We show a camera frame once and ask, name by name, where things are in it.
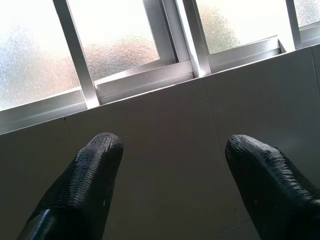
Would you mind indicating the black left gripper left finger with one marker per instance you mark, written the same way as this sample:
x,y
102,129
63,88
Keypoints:
x,y
82,190

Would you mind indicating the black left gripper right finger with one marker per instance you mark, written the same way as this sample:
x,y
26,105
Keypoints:
x,y
272,190

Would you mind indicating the white aluminium window frame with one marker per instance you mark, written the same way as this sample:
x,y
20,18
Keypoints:
x,y
187,45

